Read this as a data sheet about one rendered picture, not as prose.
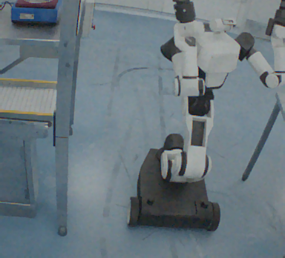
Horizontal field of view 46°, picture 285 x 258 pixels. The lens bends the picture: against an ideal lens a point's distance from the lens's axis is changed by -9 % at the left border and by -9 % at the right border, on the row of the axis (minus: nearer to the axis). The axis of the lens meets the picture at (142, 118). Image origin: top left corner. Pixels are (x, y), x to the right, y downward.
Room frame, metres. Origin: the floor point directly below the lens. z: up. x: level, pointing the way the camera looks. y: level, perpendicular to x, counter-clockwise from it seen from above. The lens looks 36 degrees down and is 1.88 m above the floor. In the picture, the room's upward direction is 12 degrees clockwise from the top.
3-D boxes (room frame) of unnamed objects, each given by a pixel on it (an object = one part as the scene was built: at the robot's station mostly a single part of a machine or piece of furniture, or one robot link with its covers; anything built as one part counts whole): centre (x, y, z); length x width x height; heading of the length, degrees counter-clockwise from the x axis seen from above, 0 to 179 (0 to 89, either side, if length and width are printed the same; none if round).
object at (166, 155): (1.73, -0.29, 0.28); 0.21 x 0.20 x 0.13; 8
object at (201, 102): (1.80, -0.28, 0.81); 0.28 x 0.13 x 0.18; 8
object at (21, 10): (1.37, 0.54, 1.34); 0.21 x 0.20 x 0.09; 12
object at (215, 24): (1.71, -0.29, 1.28); 0.10 x 0.07 x 0.09; 121
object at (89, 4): (2.21, 0.50, 1.00); 0.17 x 0.06 x 0.26; 12
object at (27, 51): (1.46, 0.54, 1.17); 0.22 x 0.11 x 0.20; 102
